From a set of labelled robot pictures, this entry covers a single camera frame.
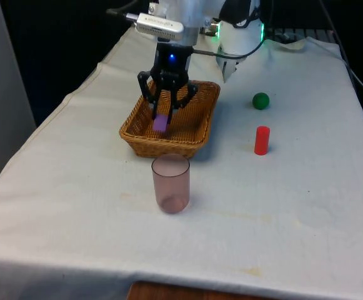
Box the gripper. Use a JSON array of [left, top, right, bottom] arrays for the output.
[[137, 42, 199, 125]]

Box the purple triangular block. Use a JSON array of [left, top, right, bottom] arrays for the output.
[[152, 113, 170, 133]]

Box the wicker basket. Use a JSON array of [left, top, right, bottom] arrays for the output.
[[119, 79, 221, 159]]

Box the red cylinder block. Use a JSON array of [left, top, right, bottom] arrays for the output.
[[254, 125, 271, 156]]

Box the green ball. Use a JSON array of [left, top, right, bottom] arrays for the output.
[[252, 92, 271, 111]]

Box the see-through pink cup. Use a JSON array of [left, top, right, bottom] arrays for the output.
[[151, 153, 191, 215]]

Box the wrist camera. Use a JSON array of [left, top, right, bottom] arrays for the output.
[[135, 12, 186, 42]]

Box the black cable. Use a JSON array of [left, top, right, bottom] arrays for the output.
[[191, 33, 265, 60], [106, 0, 140, 21], [319, 0, 363, 101]]

